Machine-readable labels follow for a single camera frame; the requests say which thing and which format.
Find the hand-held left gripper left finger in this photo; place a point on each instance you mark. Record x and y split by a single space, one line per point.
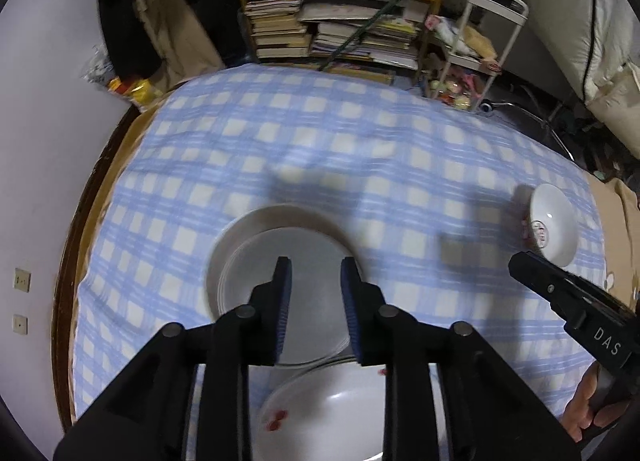
285 306

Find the yellow red snack packets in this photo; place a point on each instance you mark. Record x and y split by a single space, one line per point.
132 88

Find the blue plaid tablecloth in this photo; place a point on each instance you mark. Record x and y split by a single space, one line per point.
300 141

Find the yellow packet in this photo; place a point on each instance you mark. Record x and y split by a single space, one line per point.
481 43

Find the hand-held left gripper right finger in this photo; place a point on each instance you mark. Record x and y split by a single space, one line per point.
350 311

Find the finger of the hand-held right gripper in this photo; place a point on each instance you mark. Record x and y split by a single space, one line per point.
545 281

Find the stack of books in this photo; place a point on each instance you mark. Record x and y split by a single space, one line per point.
280 26

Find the white down jacket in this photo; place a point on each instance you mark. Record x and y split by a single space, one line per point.
610 41

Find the green pole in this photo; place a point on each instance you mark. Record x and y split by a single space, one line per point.
385 8

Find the white bowl with red pattern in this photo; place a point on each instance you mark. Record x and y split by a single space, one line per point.
555 221

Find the white wall socket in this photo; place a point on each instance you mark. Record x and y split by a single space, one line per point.
20 324
22 278

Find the person's right hand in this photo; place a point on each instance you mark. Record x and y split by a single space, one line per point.
577 406

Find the beige flower-print blanket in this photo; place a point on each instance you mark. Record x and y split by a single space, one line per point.
615 221

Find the black garment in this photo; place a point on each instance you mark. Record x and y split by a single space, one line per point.
125 31

